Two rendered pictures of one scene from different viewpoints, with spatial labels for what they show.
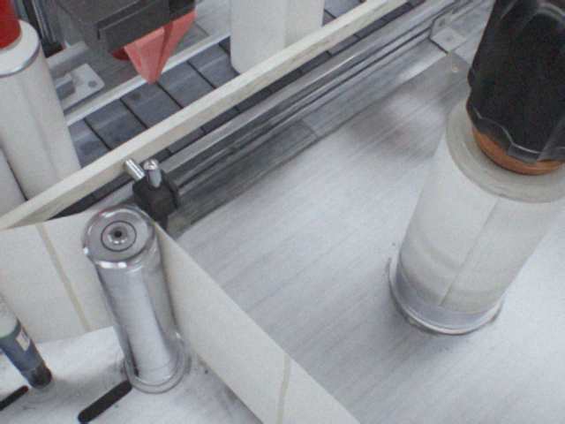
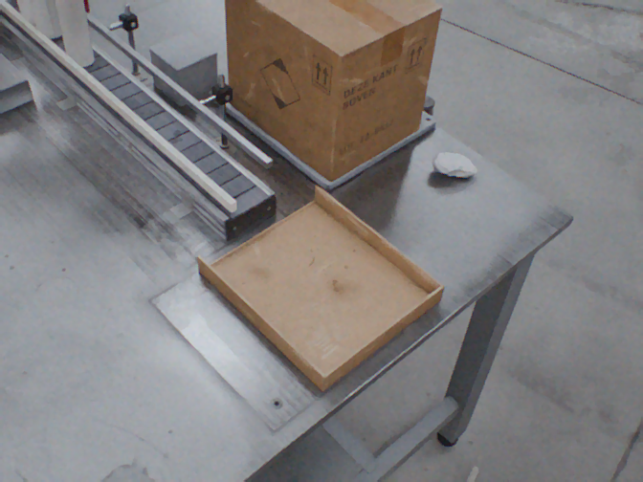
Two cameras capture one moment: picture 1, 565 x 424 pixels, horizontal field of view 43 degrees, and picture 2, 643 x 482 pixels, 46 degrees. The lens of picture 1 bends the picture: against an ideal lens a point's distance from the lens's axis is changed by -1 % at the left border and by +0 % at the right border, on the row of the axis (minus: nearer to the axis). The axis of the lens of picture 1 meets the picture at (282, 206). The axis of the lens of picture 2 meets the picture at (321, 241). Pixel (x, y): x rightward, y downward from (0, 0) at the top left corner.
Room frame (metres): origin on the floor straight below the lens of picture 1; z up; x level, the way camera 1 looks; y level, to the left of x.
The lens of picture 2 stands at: (1.09, -1.38, 1.80)
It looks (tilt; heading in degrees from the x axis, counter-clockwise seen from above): 47 degrees down; 89
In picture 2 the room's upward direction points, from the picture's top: 5 degrees clockwise
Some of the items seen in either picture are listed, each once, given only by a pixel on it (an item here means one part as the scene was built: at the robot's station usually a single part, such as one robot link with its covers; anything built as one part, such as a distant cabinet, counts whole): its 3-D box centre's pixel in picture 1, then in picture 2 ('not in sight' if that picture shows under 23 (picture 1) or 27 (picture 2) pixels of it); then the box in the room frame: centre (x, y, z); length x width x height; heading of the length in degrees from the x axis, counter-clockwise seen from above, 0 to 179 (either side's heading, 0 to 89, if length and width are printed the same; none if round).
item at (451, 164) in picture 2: not in sight; (454, 164); (1.36, -0.29, 0.85); 0.08 x 0.07 x 0.04; 147
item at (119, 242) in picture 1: (139, 310); not in sight; (0.18, 0.08, 0.97); 0.05 x 0.05 x 0.19
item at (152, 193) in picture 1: (160, 205); not in sight; (0.31, 0.10, 0.89); 0.03 x 0.03 x 0.12; 45
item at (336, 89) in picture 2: not in sight; (327, 58); (1.11, -0.17, 0.99); 0.30 x 0.24 x 0.27; 135
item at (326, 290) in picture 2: not in sight; (319, 278); (1.11, -0.59, 0.85); 0.30 x 0.26 x 0.04; 135
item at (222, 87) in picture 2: not in sight; (213, 117); (0.91, -0.28, 0.91); 0.07 x 0.03 x 0.16; 45
